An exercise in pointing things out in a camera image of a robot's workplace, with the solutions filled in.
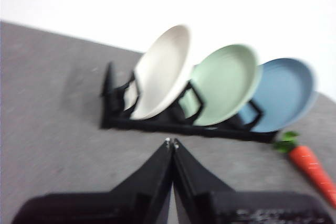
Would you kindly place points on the black plate rack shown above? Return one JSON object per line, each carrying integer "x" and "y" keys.
{"x": 157, "y": 127}

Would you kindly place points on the green plate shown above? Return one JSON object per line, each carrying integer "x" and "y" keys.
{"x": 225, "y": 82}

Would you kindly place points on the orange carrot with green leaves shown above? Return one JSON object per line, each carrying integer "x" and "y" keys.
{"x": 309, "y": 166}

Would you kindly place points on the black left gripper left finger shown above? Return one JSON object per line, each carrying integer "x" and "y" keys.
{"x": 136, "y": 203}

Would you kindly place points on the white plate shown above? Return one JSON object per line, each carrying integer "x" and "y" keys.
{"x": 162, "y": 72}

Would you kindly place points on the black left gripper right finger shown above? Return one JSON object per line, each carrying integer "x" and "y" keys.
{"x": 210, "y": 203}

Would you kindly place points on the blue plate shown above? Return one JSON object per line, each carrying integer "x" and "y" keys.
{"x": 283, "y": 95}

